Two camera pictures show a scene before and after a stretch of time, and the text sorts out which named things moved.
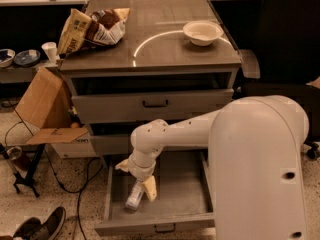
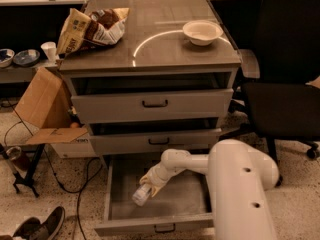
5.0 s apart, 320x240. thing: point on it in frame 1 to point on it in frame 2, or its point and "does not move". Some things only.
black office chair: (288, 54) does not move
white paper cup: (50, 49) does not move
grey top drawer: (139, 106) does not move
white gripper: (142, 171) to (155, 176)
